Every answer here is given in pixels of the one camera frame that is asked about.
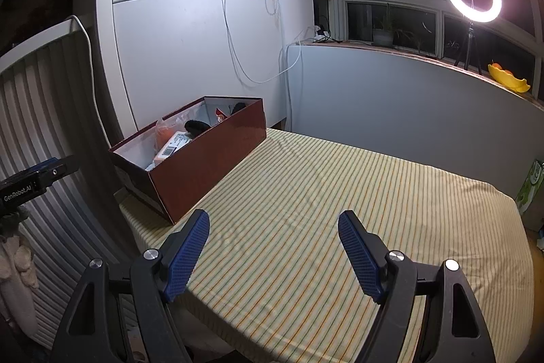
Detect yellow fruit bowl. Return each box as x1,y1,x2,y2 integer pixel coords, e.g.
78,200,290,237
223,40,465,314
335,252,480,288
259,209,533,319
487,63,532,94

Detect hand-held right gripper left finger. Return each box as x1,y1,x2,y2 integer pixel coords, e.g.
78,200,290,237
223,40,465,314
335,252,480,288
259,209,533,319
50,209,211,363

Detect clear plastic bag red contents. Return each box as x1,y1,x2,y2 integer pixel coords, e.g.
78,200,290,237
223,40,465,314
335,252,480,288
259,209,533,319
154,112,188,147

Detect white power strip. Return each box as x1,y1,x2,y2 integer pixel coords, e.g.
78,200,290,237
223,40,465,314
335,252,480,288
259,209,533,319
312,25,336,45

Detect orange tissue pack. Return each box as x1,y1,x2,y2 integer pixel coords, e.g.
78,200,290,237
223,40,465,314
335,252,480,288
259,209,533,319
151,129,192,166

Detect brown cardboard box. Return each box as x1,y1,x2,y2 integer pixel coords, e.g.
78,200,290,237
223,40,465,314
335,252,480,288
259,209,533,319
108,95,268,225

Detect yellow striped tablecloth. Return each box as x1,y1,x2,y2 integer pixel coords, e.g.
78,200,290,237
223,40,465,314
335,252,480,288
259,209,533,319
119,128,534,363

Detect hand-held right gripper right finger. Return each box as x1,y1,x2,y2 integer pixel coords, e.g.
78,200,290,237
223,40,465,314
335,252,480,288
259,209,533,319
338,210,498,363

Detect grey ribbed panel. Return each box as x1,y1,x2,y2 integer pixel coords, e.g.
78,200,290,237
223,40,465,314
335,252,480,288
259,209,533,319
0,20,141,351

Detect thin white cable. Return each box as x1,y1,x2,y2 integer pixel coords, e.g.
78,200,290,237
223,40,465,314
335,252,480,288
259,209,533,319
223,0,317,85

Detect potted green plant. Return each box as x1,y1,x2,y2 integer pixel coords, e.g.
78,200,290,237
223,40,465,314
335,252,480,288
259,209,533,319
372,3,415,49

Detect white cabinet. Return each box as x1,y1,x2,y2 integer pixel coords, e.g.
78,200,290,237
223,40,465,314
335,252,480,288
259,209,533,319
72,0,315,185

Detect green printed tissue box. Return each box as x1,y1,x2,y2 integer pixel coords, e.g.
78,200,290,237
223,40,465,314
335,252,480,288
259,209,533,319
514,159,544,219

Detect black tripod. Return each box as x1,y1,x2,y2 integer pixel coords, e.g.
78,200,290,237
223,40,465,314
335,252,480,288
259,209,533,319
454,0,483,75

